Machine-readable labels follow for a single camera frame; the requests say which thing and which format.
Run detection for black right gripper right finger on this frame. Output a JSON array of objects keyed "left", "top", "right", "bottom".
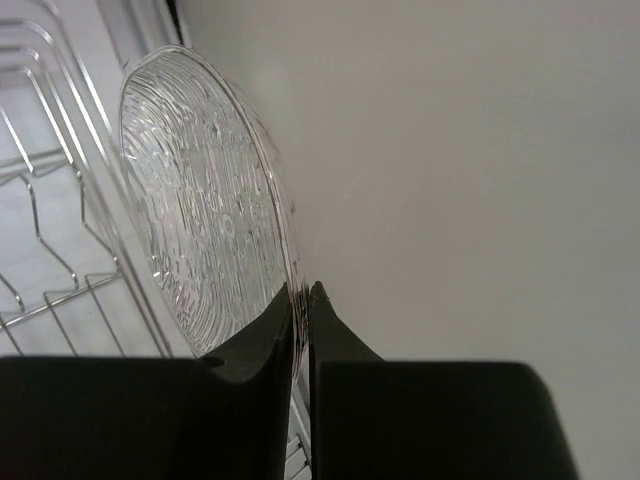
[{"left": 309, "top": 283, "right": 578, "bottom": 479}]

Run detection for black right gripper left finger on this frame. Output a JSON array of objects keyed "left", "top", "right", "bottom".
[{"left": 1, "top": 290, "right": 293, "bottom": 479}]

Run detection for clear textured glass plate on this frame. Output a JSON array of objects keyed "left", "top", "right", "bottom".
[{"left": 119, "top": 45, "right": 309, "bottom": 372}]

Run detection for chrome wire dish rack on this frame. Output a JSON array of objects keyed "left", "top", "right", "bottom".
[{"left": 1, "top": 1, "right": 311, "bottom": 479}]

